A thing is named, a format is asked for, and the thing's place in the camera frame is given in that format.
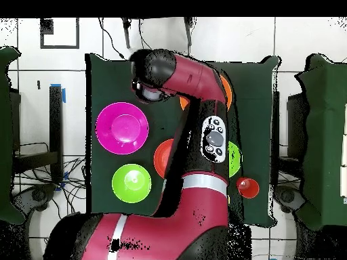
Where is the large pink plastic bowl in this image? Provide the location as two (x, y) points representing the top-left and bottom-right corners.
(95, 102), (150, 156)

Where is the large orange plastic bowl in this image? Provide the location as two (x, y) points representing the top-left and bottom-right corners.
(179, 73), (233, 111)

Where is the dark green table cloth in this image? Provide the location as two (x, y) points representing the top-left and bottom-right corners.
(84, 52), (280, 225)

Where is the black tripod leg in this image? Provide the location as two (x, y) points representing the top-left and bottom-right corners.
(121, 17), (132, 49)
(183, 17), (195, 48)

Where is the blue tape strip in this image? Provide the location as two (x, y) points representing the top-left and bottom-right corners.
(49, 83), (66, 104)

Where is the red-orange plastic bowl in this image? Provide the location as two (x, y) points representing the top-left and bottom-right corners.
(153, 138), (175, 179)

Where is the black metal stand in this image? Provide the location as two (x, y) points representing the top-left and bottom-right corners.
(12, 85), (64, 185)
(272, 91), (307, 177)

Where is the green plastic bowl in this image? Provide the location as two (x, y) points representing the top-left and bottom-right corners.
(111, 163), (152, 204)
(228, 141), (243, 179)

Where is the neighbouring green table cloth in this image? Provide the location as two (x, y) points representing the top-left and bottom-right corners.
(295, 53), (347, 231)
(0, 45), (26, 225)

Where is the orange-red plastic cup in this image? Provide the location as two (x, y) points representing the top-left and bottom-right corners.
(236, 177), (260, 199)

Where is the black cable with plug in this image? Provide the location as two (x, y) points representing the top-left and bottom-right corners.
(98, 17), (127, 61)

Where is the black square floor frame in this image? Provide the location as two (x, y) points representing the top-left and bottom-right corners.
(39, 17), (80, 49)

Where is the tangle of black cables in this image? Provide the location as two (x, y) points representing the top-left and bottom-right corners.
(13, 156), (87, 215)

